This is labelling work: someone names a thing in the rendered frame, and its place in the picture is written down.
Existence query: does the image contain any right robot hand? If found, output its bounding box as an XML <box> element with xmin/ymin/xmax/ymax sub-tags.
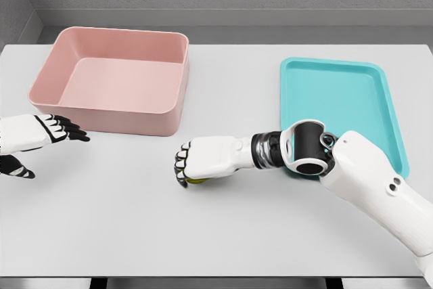
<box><xmin>174</xmin><ymin>135</ymin><xmax>239</xmax><ymax>189</ymax></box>

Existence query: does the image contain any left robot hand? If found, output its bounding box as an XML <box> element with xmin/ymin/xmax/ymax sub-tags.
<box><xmin>0</xmin><ymin>114</ymin><xmax>91</xmax><ymax>179</ymax></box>

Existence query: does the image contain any pink rectangular basket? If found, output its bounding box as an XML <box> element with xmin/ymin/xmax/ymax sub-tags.
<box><xmin>27</xmin><ymin>26</ymin><xmax>189</xmax><ymax>137</ymax></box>

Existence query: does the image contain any turquoise blue flat tray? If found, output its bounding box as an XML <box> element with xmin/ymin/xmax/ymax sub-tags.
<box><xmin>279</xmin><ymin>58</ymin><xmax>410</xmax><ymax>180</ymax></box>

